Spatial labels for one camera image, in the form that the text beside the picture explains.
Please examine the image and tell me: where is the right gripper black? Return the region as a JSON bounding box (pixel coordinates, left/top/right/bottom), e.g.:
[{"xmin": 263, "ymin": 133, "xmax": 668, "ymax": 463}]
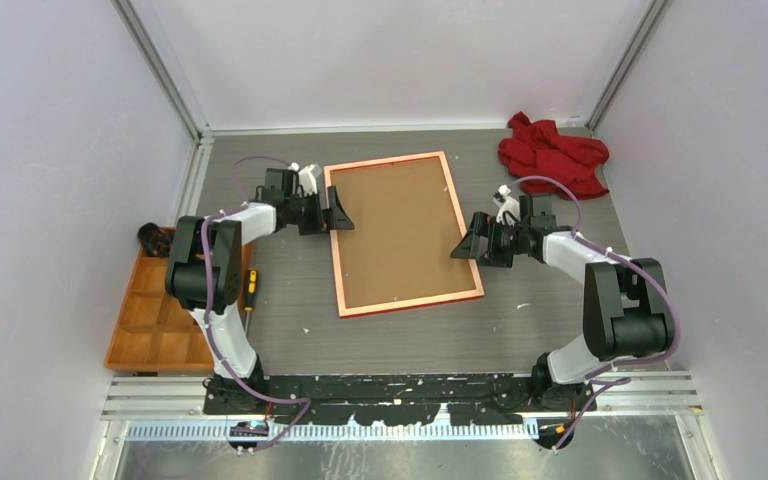
[{"xmin": 451, "ymin": 211, "xmax": 530, "ymax": 268}]

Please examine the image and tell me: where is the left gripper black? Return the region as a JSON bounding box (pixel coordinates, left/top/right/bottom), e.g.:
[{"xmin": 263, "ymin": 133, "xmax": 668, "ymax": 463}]
[{"xmin": 285, "ymin": 186, "xmax": 353, "ymax": 236}]

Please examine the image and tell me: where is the red picture frame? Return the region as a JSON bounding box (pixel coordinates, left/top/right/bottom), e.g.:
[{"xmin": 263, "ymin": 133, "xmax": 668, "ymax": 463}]
[{"xmin": 324, "ymin": 151, "xmax": 485, "ymax": 318}]

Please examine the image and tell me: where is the yellow black screwdriver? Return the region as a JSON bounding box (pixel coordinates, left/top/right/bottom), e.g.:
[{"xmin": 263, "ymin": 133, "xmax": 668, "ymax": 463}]
[{"xmin": 242, "ymin": 268, "xmax": 259, "ymax": 333}]

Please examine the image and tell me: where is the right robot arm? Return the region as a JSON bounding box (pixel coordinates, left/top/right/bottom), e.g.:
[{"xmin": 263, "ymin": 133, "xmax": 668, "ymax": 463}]
[{"xmin": 450, "ymin": 189, "xmax": 678, "ymax": 411}]

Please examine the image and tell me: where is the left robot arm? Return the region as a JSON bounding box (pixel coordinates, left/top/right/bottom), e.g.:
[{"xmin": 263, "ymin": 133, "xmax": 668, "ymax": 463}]
[{"xmin": 165, "ymin": 164, "xmax": 355, "ymax": 414}]

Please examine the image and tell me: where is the red cloth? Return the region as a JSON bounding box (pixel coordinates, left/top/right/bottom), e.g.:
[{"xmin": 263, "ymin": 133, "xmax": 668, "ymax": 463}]
[{"xmin": 498, "ymin": 112, "xmax": 610, "ymax": 200}]

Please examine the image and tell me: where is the wooden compartment tray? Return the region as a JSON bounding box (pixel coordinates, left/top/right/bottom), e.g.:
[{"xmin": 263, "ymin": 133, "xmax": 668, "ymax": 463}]
[{"xmin": 104, "ymin": 226, "xmax": 255, "ymax": 372}]

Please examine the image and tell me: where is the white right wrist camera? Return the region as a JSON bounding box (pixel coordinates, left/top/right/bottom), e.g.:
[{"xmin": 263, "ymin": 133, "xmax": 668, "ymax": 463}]
[{"xmin": 493, "ymin": 185, "xmax": 521, "ymax": 226}]

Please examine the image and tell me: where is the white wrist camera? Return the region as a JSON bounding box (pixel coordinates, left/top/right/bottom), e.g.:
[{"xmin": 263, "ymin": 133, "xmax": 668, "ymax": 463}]
[
  {"xmin": 288, "ymin": 162, "xmax": 323, "ymax": 196},
  {"xmin": 493, "ymin": 185, "xmax": 521, "ymax": 226}
]

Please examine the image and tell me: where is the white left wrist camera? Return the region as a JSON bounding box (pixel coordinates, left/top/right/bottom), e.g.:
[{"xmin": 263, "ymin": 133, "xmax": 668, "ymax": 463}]
[{"xmin": 288, "ymin": 162, "xmax": 323, "ymax": 196}]

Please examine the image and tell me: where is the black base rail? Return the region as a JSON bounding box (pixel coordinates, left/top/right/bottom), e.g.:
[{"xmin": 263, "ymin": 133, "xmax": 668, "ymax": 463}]
[{"xmin": 202, "ymin": 373, "xmax": 593, "ymax": 426}]

